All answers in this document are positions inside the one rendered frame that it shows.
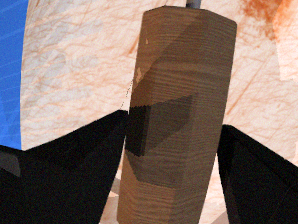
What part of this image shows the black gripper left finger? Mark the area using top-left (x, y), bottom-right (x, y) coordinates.
top-left (0, 109), bottom-right (129, 224)

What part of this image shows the brown wooden tool handle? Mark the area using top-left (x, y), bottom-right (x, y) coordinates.
top-left (117, 0), bottom-right (238, 224)

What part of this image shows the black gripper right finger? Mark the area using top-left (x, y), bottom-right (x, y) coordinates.
top-left (217, 124), bottom-right (298, 224)

